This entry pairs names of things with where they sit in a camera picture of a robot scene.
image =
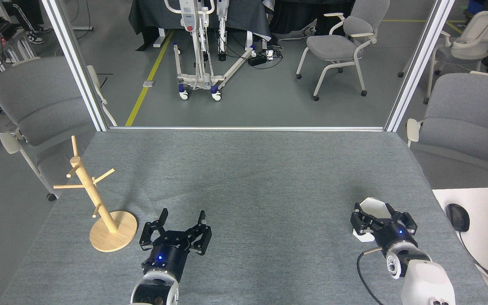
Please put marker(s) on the person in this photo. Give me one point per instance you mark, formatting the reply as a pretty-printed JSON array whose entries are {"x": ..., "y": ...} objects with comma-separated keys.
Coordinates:
[{"x": 28, "y": 17}]

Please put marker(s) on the silver frame post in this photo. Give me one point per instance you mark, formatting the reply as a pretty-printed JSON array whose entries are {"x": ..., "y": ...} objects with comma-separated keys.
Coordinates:
[
  {"x": 74, "y": 63},
  {"x": 417, "y": 63}
]

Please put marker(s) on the dark cloth covered table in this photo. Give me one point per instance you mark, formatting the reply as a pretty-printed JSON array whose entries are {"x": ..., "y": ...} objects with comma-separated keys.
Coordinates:
[{"x": 151, "y": 12}]

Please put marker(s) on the white mesh-back chair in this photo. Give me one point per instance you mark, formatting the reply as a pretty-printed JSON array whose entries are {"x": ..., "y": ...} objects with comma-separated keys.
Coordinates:
[{"x": 485, "y": 25}]

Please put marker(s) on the white hexagonal cup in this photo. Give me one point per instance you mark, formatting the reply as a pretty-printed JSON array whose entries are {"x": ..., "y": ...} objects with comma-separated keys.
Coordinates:
[{"x": 375, "y": 207}]

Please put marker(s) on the grey chair with white frame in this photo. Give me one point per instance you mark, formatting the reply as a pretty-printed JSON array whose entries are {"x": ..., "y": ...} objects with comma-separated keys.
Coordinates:
[
  {"x": 333, "y": 46},
  {"x": 468, "y": 110},
  {"x": 36, "y": 101}
]

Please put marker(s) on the metal equipment rack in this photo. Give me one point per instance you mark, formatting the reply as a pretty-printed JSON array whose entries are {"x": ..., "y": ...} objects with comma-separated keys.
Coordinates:
[{"x": 6, "y": 46}]

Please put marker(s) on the metal floor plate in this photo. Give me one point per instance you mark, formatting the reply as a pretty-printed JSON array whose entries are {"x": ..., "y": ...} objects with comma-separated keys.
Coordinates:
[{"x": 149, "y": 83}]

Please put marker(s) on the silver frame rail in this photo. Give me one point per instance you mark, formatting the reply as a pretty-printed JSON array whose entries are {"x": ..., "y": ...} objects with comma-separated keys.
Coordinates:
[{"x": 248, "y": 128}]

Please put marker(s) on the black power strip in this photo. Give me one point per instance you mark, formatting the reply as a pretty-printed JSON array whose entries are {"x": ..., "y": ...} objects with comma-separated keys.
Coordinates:
[{"x": 257, "y": 59}]

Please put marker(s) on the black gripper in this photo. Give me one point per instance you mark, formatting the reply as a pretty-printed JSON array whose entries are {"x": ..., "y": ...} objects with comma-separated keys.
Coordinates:
[
  {"x": 167, "y": 258},
  {"x": 394, "y": 235}
]

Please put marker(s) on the black computer mouse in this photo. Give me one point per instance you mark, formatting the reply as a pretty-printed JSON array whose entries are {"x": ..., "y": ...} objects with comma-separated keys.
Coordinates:
[{"x": 458, "y": 217}]

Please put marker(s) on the white stand on wheels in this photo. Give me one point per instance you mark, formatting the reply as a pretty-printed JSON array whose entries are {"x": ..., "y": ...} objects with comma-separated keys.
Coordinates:
[{"x": 188, "y": 17}]

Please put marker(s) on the wooden cup rack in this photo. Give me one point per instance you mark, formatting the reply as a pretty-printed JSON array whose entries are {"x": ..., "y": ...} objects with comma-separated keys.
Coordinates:
[{"x": 100, "y": 203}]

